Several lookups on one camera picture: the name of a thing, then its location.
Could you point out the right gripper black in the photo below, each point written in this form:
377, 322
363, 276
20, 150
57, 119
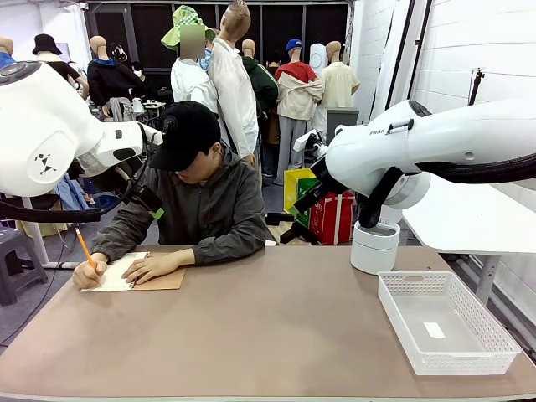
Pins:
322, 178

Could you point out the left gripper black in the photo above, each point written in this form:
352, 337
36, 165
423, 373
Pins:
109, 182

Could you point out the yellow pencil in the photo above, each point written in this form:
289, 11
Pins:
84, 247

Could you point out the spiral notebook kraft cover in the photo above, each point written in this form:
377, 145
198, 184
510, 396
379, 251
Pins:
167, 284

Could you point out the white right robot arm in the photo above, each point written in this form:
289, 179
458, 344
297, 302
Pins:
439, 138

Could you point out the person's right forearm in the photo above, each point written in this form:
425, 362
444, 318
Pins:
121, 234

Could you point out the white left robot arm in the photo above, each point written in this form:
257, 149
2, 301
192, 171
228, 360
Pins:
42, 125

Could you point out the person's left forearm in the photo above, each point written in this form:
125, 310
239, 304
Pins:
230, 250

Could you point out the person's left hand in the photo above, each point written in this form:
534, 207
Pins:
161, 264

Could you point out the person's right hand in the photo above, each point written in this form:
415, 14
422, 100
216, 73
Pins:
88, 274

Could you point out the green bag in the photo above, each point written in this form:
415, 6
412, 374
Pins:
302, 220

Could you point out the yellow bag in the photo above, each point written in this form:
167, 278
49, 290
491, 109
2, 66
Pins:
289, 188

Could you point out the coloured crates on floor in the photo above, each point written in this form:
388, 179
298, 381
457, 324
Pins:
335, 222

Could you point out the black metal stand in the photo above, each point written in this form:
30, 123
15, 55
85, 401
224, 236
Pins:
278, 218

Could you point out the small white block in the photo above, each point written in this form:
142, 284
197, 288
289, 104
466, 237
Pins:
270, 243

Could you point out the person in grey jacket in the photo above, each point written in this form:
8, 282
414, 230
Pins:
218, 209

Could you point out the blue cloth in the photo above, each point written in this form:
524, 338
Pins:
73, 194

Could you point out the black baseball cap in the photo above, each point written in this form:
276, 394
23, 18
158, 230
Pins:
188, 134

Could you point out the white round lidded bin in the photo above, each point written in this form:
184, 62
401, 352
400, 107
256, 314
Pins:
372, 251

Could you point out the grey box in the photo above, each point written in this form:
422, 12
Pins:
339, 117

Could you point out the mannequin red beige jacket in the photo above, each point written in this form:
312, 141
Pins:
297, 96

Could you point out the white desk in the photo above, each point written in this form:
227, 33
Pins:
37, 238

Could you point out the mannequin cream shirt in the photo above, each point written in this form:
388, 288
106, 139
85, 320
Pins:
339, 88

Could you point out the mannequin dark green hoodie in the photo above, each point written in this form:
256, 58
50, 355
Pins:
264, 84

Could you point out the mannequin short white shirt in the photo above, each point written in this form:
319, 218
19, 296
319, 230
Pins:
192, 84

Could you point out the mannequin black sweater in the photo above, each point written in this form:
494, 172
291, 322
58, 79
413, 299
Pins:
109, 79

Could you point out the tall mannequin long white shirt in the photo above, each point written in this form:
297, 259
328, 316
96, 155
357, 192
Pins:
234, 96

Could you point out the masked person in black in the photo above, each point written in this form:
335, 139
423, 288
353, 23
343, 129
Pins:
138, 71

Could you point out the grey plastic stool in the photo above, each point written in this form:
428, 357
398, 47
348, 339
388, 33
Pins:
17, 243

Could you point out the mannequin black top jeans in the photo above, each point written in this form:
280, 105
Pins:
69, 71

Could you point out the large white table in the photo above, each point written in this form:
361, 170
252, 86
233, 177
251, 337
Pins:
460, 226

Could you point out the blue cap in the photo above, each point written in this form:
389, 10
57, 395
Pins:
294, 44

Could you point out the green checkered sun hat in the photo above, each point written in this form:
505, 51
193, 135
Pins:
184, 17

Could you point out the black bucket hat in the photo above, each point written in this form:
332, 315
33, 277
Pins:
46, 42

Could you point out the black tripod pole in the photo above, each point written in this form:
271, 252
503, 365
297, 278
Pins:
474, 90

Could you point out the mannequin blue white shirt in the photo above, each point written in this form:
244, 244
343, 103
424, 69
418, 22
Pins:
5, 46

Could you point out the white perforated plastic basket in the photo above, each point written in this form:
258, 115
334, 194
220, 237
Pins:
460, 364

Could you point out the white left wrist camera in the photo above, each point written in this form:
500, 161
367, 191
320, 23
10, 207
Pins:
151, 136

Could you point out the small cap-mounted camera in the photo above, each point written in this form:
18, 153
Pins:
168, 125

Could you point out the black wall pipe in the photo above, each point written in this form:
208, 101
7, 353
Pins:
406, 63
421, 42

